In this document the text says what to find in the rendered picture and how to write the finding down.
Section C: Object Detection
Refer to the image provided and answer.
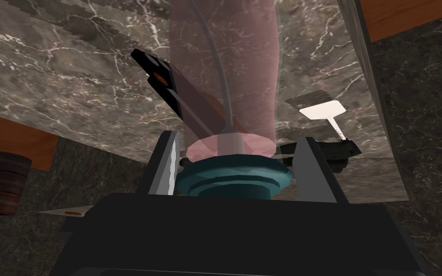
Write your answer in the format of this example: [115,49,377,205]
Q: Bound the white spatula with black handle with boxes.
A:
[278,100,362,170]

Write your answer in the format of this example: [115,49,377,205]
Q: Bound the pink bottle with teal cap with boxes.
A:
[168,0,294,200]

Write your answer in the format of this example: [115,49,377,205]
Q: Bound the dark brown round container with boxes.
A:
[0,150,33,216]

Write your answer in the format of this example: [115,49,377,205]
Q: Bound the pale flat knife blade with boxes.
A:
[36,205,95,219]

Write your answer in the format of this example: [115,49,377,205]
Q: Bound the black handled knife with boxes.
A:
[130,47,249,143]

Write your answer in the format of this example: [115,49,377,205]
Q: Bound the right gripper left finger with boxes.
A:
[136,130,181,196]

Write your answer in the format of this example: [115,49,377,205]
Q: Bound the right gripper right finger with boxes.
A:
[293,136,349,204]

